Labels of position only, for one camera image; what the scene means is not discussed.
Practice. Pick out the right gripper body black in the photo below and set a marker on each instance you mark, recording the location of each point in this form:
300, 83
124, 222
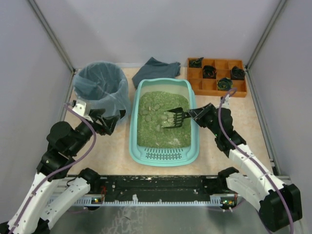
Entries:
202, 116

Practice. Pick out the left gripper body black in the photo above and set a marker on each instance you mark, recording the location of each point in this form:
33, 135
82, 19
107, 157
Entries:
99, 122

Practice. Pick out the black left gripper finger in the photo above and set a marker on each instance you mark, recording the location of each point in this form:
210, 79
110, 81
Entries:
96, 114
109, 124

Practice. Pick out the black trash bin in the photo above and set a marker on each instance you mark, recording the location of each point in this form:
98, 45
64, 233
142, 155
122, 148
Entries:
120, 116

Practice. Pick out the black litter scoop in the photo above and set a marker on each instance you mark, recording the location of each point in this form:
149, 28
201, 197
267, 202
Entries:
176, 118

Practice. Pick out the teal plastic litter box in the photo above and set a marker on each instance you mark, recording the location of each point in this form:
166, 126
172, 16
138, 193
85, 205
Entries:
164, 157

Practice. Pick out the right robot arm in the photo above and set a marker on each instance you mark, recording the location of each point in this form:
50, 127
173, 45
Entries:
277, 203

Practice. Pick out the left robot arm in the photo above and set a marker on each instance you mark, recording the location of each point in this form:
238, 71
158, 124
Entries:
66, 148

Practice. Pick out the green cat litter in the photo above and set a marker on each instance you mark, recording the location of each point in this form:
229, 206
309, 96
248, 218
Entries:
152, 114

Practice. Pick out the translucent blue bin liner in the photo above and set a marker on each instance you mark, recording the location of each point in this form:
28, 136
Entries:
103, 85

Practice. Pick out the orange wooden compartment tray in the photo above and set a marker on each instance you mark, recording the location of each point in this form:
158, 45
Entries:
207, 87

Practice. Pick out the black rolled item lower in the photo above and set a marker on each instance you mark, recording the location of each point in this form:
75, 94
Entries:
224, 84

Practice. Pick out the black rolled item middle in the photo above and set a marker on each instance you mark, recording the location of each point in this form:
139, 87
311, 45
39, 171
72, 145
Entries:
209, 72

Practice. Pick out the black rolled item top-left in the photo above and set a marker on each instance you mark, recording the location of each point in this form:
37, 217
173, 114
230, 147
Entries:
196, 62

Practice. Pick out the black rolled item right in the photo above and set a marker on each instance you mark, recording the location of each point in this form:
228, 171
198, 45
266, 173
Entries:
237, 73

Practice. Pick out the grey-blue cloth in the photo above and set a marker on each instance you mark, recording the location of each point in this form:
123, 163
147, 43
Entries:
154, 68

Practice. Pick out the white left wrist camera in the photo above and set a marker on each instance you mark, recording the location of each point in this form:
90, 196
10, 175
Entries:
79, 107

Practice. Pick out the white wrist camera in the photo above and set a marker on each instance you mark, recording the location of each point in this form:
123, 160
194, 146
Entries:
225, 102
79, 107

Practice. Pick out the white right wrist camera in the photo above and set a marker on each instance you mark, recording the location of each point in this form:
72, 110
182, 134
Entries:
225, 102

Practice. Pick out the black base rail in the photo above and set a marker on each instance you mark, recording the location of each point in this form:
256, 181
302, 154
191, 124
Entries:
175, 190

